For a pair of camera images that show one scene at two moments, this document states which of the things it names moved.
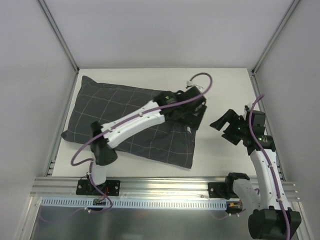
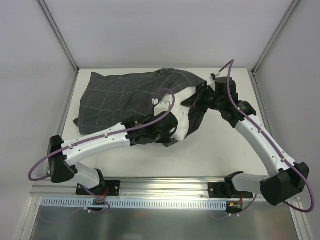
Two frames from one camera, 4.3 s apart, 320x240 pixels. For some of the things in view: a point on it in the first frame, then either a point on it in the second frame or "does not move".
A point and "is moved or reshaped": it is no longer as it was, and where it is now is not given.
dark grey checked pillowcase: x=167 y=142 is moved or reshaped
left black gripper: x=197 y=110 -> x=166 y=127
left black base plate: x=110 y=187 does not move
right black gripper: x=231 y=127 -> x=202 y=95
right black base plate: x=217 y=190 does not move
